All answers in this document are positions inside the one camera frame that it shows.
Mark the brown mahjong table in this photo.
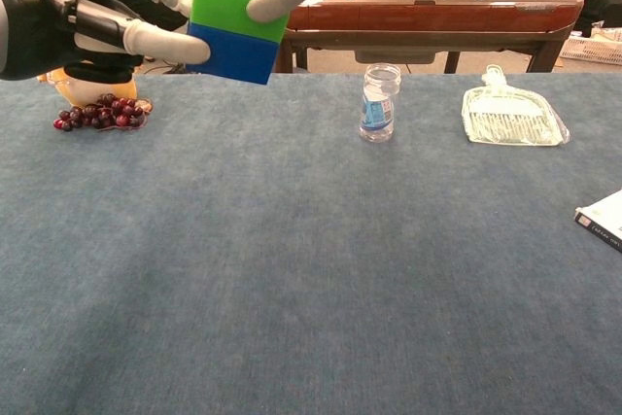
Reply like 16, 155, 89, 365
274, 0, 585, 75

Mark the yellow plush toy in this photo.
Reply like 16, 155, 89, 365
37, 67, 140, 108

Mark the blue plastic block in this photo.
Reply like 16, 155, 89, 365
186, 20, 281, 86

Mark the white booklet with tile print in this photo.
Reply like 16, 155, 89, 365
573, 190, 622, 255

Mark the blue table cloth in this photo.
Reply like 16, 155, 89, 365
0, 72, 622, 415

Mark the red grape bunch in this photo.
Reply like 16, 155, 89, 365
52, 92, 155, 133

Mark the white plastic basket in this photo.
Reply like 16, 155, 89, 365
558, 35, 622, 66

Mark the green mini dustpan in bag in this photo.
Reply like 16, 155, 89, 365
461, 63, 570, 148

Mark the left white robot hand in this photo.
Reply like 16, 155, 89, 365
0, 0, 213, 84

